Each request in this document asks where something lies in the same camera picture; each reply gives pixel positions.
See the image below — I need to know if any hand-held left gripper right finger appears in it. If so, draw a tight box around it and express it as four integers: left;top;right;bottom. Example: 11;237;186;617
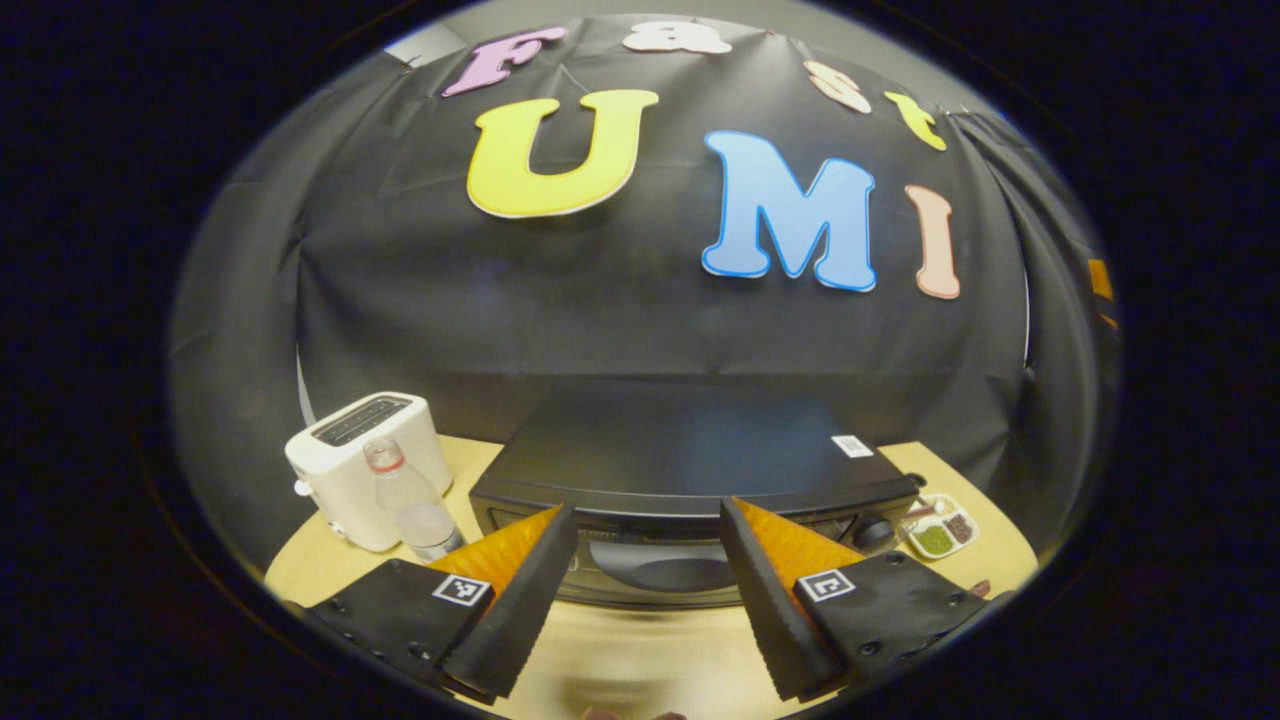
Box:
720;497;1001;703

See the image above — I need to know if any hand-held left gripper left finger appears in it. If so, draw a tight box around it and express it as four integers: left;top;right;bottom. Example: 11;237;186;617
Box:
300;503;579;701

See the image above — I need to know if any white divided bean tray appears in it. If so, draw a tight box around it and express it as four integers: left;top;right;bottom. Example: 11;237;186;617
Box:
900;493;981;561

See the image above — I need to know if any white toaster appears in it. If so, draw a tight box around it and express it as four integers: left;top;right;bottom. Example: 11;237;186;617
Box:
285;392;454;553

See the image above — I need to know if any clear plastic bottle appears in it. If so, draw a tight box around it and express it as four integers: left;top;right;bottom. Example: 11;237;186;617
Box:
362;437;466;563

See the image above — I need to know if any black electric oven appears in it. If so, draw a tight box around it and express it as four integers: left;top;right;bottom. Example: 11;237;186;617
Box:
470;385;921;611

